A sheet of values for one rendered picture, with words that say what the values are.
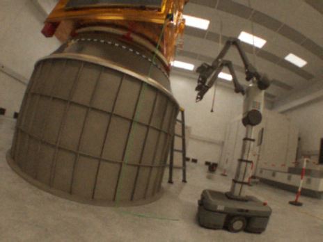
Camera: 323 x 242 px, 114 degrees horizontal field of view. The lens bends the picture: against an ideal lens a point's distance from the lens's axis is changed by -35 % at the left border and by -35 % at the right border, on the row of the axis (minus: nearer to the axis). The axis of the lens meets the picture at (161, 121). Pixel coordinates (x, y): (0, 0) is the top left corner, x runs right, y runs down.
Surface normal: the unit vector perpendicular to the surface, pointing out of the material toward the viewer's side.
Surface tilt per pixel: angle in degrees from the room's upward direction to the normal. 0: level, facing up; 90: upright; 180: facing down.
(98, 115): 90
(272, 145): 90
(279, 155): 90
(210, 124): 90
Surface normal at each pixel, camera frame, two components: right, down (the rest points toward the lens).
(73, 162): 0.31, -0.08
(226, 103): 0.00, -0.16
